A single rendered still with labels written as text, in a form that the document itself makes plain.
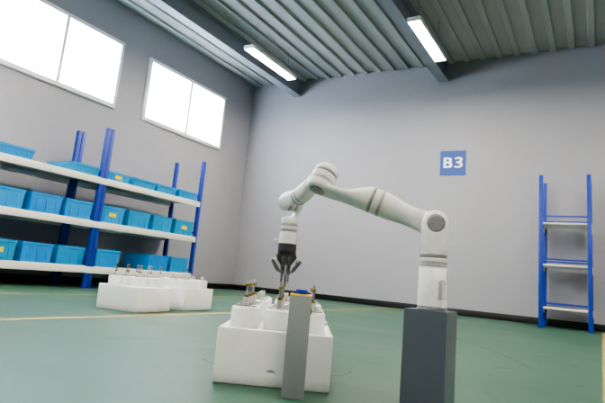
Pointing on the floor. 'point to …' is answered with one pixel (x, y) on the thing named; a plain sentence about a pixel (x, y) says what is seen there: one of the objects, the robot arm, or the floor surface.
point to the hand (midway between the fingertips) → (284, 279)
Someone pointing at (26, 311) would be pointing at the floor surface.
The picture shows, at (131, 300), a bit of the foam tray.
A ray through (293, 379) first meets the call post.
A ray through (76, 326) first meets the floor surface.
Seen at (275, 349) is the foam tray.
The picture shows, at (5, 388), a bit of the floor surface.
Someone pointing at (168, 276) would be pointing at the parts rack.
